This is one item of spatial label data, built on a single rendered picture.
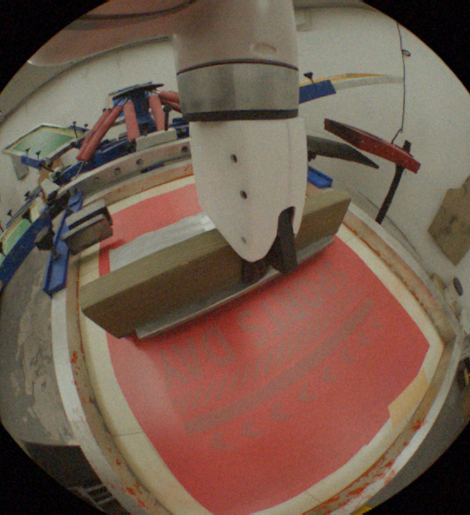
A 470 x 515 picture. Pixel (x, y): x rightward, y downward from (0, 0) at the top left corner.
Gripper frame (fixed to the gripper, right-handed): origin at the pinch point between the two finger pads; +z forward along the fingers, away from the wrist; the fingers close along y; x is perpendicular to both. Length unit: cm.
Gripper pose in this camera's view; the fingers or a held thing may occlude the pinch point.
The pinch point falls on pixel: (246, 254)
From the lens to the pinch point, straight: 21.4
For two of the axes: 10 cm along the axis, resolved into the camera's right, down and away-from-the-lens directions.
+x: 8.6, -4.3, 2.7
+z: 0.6, 6.2, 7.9
